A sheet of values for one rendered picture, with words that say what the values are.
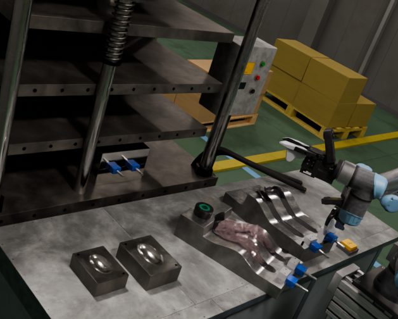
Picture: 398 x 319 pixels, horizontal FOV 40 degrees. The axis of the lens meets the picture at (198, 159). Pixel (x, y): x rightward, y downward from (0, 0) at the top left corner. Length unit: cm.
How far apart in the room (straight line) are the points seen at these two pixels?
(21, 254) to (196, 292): 64
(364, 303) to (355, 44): 729
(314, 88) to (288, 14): 351
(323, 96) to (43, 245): 486
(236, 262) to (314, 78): 457
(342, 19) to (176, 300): 772
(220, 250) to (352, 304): 54
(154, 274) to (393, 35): 734
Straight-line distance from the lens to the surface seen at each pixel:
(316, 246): 246
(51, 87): 215
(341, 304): 221
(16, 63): 196
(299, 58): 674
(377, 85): 898
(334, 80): 643
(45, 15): 207
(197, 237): 227
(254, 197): 255
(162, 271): 200
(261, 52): 295
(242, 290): 218
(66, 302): 189
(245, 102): 304
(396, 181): 193
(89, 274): 192
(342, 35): 930
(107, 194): 249
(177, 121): 278
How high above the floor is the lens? 209
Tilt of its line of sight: 25 degrees down
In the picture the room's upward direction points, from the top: 19 degrees clockwise
